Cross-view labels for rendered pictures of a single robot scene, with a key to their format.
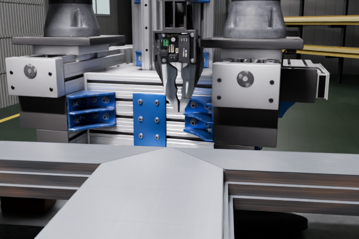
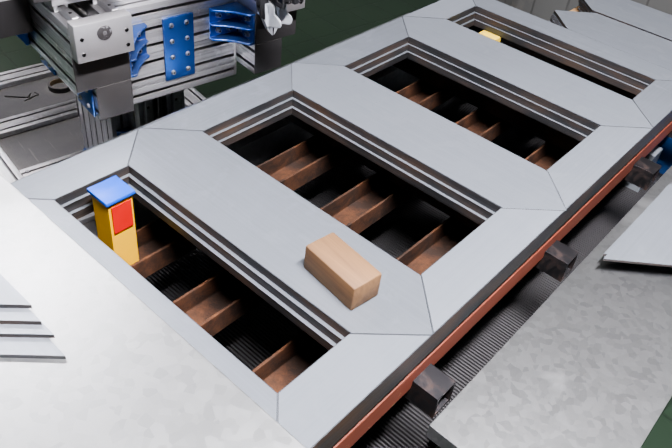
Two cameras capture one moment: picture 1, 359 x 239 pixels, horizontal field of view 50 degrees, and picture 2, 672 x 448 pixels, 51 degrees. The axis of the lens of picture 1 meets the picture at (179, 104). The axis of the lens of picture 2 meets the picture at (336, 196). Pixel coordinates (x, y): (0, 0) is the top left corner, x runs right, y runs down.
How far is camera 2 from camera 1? 1.42 m
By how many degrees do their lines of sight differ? 59
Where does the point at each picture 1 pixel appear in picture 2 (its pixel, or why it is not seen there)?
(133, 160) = (301, 80)
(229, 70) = not seen: outside the picture
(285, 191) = (367, 66)
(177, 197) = (360, 89)
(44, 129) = (105, 85)
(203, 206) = (375, 88)
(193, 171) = (337, 73)
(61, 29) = not seen: outside the picture
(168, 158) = (311, 71)
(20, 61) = (92, 26)
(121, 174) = (316, 90)
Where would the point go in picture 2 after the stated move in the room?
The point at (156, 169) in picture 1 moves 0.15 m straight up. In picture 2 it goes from (322, 80) to (327, 20)
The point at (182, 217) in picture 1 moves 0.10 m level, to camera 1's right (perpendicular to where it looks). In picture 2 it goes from (379, 95) to (401, 80)
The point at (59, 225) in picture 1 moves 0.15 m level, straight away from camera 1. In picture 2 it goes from (355, 120) to (290, 104)
